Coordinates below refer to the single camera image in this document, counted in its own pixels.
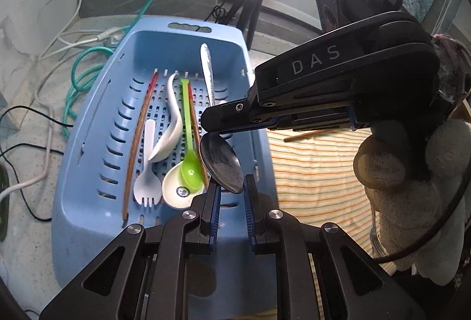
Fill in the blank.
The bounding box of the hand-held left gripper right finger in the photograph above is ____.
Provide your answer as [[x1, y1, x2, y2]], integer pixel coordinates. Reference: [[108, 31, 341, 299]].
[[243, 174, 424, 320]]

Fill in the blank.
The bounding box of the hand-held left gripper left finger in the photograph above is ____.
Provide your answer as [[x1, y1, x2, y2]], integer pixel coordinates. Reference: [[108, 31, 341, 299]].
[[39, 182, 223, 320]]

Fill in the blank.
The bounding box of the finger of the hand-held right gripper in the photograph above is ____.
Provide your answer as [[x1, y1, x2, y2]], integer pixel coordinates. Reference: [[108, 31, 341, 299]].
[[200, 98, 357, 135]]

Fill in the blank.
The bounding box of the green plastic spoon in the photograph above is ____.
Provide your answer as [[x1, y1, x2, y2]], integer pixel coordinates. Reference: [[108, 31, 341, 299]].
[[178, 78, 205, 187]]

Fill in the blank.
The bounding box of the red-tipped wooden chopstick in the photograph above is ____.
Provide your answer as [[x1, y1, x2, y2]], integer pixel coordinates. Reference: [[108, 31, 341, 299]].
[[186, 82, 210, 184], [284, 129, 341, 142], [121, 71, 160, 228]]

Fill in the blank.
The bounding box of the metal spoon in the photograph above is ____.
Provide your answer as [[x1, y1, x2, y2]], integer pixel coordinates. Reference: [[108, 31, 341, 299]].
[[199, 43, 244, 194]]

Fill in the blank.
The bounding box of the white ceramic spoon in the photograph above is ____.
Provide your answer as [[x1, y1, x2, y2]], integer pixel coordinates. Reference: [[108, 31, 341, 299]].
[[148, 72, 183, 163], [162, 160, 205, 209]]

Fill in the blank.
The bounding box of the white plastic fork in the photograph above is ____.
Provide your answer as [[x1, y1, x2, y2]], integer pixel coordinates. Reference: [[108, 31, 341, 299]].
[[133, 119, 162, 208]]

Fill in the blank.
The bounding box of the blue plastic basket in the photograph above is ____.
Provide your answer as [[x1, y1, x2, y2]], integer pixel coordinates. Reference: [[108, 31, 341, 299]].
[[52, 15, 282, 317]]

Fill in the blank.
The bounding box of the person's right hand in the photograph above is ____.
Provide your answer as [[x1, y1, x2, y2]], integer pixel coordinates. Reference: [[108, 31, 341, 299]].
[[353, 34, 471, 287]]

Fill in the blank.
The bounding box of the striped cloth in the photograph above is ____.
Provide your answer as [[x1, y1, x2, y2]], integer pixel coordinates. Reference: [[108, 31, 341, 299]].
[[265, 126, 391, 269]]

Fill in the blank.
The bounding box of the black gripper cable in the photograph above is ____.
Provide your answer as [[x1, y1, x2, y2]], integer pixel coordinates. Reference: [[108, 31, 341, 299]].
[[368, 143, 471, 263]]

